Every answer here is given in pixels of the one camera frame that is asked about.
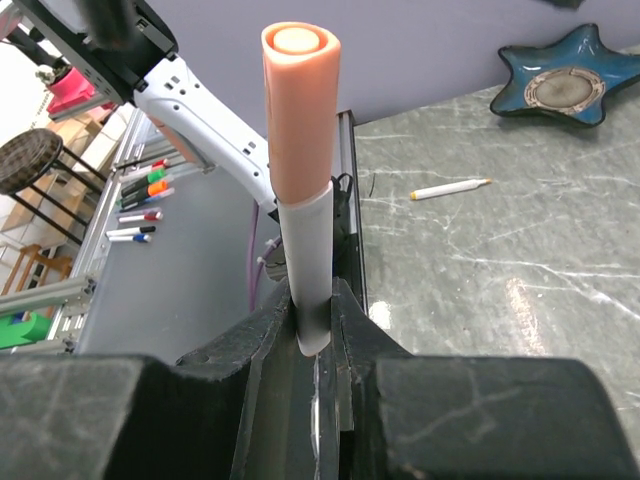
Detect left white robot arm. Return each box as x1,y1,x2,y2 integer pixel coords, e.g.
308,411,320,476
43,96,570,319
15,1,278,218

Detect orange pen cap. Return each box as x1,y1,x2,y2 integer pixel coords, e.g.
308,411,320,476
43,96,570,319
261,21,341,205

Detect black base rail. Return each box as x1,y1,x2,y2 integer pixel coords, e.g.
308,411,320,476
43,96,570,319
332,111,368,313

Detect white orange-tipped marker pen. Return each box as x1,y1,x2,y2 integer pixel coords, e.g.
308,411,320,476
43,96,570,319
279,183,333,357

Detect black round stool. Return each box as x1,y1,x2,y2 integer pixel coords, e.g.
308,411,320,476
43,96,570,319
1,128,107,246

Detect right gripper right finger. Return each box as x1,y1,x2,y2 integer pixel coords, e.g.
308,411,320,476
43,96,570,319
331,278,633,479

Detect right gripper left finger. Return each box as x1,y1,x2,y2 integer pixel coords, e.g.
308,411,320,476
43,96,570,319
1,282,293,479

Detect markers in box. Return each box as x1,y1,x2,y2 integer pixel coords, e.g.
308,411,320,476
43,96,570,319
105,167,175,244

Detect blue star-shaped dish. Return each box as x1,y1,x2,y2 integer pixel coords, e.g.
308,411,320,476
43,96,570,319
490,23,639,128

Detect white yellow marker pen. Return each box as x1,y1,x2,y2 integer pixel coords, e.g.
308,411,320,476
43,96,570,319
409,178,492,201

